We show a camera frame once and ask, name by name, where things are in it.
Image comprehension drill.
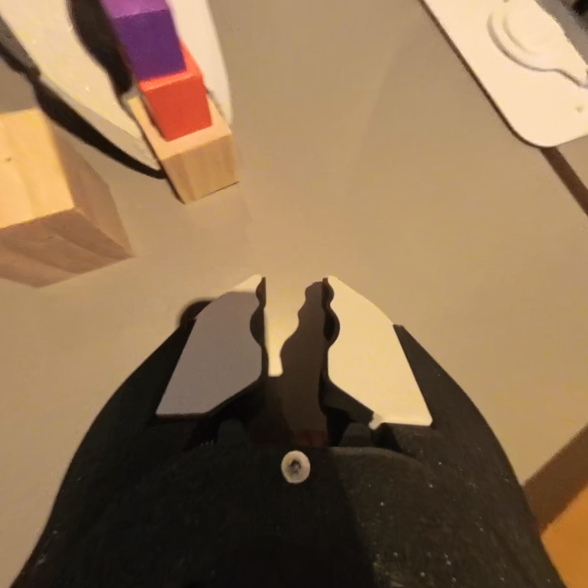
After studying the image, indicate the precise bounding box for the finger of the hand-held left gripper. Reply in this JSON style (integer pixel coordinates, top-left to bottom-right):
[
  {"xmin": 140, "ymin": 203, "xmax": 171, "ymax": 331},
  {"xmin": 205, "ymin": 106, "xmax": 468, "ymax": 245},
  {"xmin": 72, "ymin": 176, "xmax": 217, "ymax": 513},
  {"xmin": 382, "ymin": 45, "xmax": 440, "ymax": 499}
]
[
  {"xmin": 0, "ymin": 0, "xmax": 167, "ymax": 181},
  {"xmin": 166, "ymin": 0, "xmax": 234, "ymax": 126}
]

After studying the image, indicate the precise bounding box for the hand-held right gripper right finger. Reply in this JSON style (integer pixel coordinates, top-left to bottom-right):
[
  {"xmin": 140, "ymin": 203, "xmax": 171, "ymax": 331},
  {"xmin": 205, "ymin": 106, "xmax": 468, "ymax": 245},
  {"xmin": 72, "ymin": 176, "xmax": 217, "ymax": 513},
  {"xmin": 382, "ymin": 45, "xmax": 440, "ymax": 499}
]
[{"xmin": 321, "ymin": 275, "xmax": 433, "ymax": 428}]

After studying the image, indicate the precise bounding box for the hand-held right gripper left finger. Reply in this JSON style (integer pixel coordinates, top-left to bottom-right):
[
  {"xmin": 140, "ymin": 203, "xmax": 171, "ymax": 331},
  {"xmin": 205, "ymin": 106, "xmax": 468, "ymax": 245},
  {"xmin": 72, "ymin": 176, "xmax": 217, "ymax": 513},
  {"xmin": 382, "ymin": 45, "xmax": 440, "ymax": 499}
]
[{"xmin": 155, "ymin": 275, "xmax": 269, "ymax": 416}]

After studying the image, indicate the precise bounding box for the red cube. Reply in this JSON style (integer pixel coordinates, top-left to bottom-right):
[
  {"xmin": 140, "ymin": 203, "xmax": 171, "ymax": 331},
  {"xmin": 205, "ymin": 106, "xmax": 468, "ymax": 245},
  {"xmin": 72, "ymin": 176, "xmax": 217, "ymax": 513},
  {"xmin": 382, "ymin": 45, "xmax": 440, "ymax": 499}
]
[{"xmin": 137, "ymin": 43, "xmax": 215, "ymax": 141}]

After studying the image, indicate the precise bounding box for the purple cube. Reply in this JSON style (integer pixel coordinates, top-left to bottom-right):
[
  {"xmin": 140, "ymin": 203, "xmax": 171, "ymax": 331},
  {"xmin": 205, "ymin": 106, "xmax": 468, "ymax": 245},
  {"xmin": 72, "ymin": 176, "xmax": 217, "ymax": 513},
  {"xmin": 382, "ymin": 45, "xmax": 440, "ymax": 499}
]
[{"xmin": 98, "ymin": 0, "xmax": 187, "ymax": 82}]

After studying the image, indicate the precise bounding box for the small wooden cube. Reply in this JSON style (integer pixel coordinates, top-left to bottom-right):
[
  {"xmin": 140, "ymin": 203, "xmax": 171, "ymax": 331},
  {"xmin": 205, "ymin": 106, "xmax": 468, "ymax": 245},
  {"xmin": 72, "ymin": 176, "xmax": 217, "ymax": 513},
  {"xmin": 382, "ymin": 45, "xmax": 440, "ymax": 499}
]
[{"xmin": 125, "ymin": 93, "xmax": 240, "ymax": 204}]

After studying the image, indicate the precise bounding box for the large wooden cube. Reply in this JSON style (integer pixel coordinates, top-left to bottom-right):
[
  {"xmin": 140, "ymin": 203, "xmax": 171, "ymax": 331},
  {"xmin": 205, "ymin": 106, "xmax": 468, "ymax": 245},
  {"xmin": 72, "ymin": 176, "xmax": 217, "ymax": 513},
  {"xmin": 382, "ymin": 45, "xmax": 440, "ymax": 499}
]
[{"xmin": 0, "ymin": 107, "xmax": 135, "ymax": 288}]

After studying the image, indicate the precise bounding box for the yellow wooden box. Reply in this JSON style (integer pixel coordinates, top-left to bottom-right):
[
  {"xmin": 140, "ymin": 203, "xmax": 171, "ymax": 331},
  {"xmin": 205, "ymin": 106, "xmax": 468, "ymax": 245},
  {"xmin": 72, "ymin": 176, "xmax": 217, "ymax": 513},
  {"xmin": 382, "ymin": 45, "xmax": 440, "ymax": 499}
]
[{"xmin": 523, "ymin": 425, "xmax": 588, "ymax": 588}]

